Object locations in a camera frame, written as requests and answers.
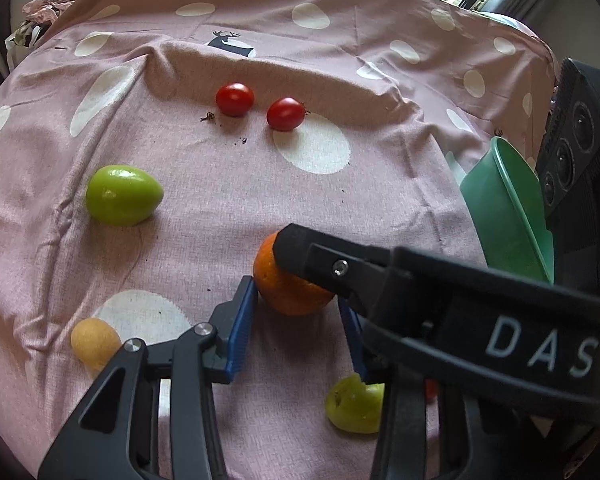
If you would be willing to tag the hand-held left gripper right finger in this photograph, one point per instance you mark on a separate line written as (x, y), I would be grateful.
(352, 337)

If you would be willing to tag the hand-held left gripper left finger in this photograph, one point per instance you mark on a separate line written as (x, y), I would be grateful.
(236, 332)

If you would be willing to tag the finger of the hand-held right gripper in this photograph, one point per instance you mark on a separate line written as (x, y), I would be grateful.
(310, 252)

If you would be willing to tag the small orange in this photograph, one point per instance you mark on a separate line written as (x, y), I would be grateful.
(285, 290)

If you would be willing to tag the green oval fruit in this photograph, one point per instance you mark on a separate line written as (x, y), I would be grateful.
(352, 410)
(124, 195)

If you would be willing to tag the green plastic bowl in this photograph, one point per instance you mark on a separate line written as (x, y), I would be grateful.
(505, 210)

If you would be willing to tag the small yellow round fruit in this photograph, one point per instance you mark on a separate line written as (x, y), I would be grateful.
(94, 342)

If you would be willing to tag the pink polka dot blanket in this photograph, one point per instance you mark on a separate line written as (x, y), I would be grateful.
(280, 200)

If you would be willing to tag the red cherry tomato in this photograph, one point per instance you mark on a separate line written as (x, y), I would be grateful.
(285, 114)
(431, 391)
(235, 99)

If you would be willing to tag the dried tomato stem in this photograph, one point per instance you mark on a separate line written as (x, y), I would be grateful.
(209, 118)

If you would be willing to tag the white patterned bag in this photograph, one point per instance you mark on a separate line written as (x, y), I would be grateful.
(24, 40)

